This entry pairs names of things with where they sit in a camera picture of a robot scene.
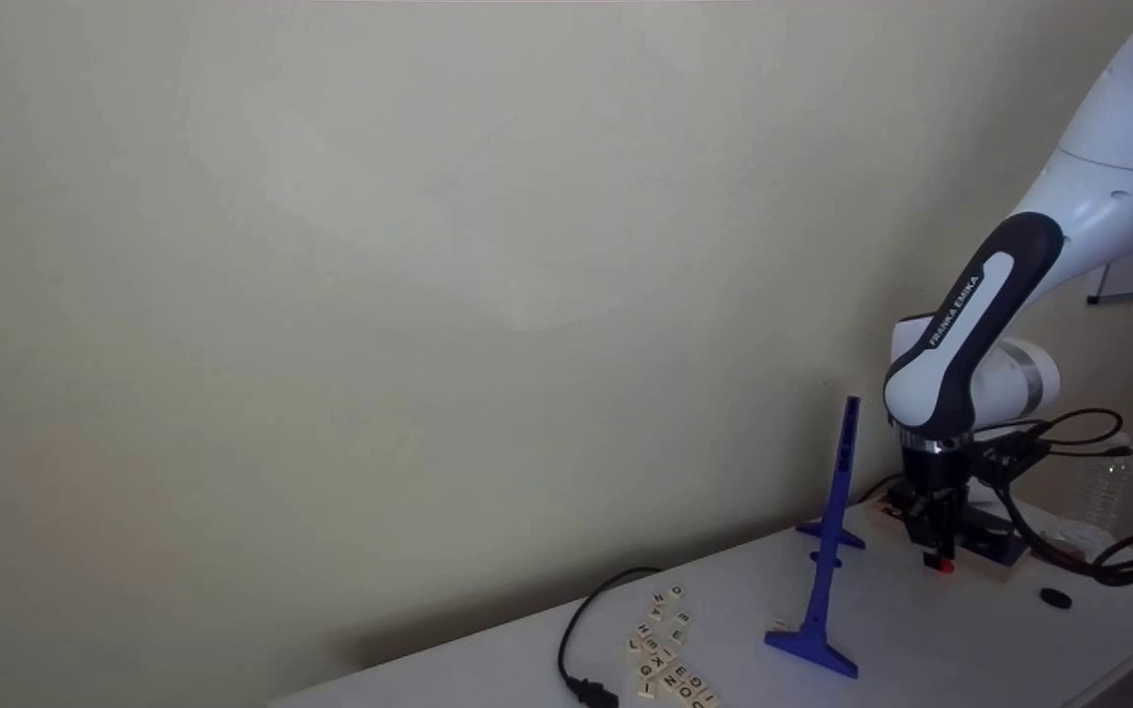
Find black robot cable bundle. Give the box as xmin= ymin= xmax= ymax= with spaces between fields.
xmin=973 ymin=403 xmax=1133 ymax=591

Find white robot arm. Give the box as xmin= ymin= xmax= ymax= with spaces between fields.
xmin=880 ymin=36 xmax=1133 ymax=570

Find blue connect four grid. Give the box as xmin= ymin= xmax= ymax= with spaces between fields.
xmin=764 ymin=392 xmax=860 ymax=675

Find black power cable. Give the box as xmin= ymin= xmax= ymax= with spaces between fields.
xmin=553 ymin=562 xmax=666 ymax=708

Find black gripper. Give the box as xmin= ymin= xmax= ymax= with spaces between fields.
xmin=902 ymin=448 xmax=973 ymax=565

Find black remote control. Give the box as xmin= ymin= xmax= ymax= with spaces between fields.
xmin=880 ymin=479 xmax=1021 ymax=557

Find black game token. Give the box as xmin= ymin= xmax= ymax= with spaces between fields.
xmin=1038 ymin=587 xmax=1072 ymax=611

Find white letter tiles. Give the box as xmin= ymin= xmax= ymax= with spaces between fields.
xmin=620 ymin=587 xmax=722 ymax=708

